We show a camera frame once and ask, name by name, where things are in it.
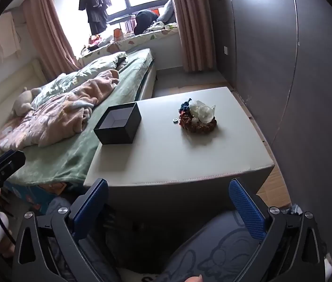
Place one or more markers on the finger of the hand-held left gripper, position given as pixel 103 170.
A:
pixel 8 163

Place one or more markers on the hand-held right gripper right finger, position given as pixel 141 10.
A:
pixel 246 211

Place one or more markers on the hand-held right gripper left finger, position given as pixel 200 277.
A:
pixel 91 208

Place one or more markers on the black square box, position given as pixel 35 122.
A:
pixel 116 133

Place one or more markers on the white translucent flower ornament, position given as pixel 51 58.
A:
pixel 202 111

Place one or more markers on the person's right hand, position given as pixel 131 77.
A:
pixel 194 279

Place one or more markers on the blue printed storage box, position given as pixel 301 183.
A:
pixel 33 195

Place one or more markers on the person's grey printed pants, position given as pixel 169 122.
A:
pixel 213 249

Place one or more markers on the green bedsheet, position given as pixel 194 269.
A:
pixel 66 158

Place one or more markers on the beige plush toy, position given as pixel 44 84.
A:
pixel 22 104

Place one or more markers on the pink fleece blanket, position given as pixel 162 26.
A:
pixel 54 117

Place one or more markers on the cream bed headboard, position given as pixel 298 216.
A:
pixel 4 85

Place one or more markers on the white hanging towel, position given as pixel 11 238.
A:
pixel 7 35

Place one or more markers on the floral quilt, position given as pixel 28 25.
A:
pixel 95 67

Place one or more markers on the pink curtain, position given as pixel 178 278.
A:
pixel 193 23
pixel 48 29

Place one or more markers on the colourful cloth pile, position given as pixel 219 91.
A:
pixel 98 42

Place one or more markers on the grey wardrobe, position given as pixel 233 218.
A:
pixel 271 50

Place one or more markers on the printed window seat cushion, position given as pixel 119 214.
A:
pixel 136 39

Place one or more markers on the dark hanging clothes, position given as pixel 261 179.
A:
pixel 95 3

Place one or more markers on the black bag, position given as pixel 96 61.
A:
pixel 145 22

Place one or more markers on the grey pillow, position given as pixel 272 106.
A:
pixel 167 11

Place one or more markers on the white bed frame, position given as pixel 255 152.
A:
pixel 148 85

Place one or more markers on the white wall socket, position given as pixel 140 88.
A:
pixel 225 50

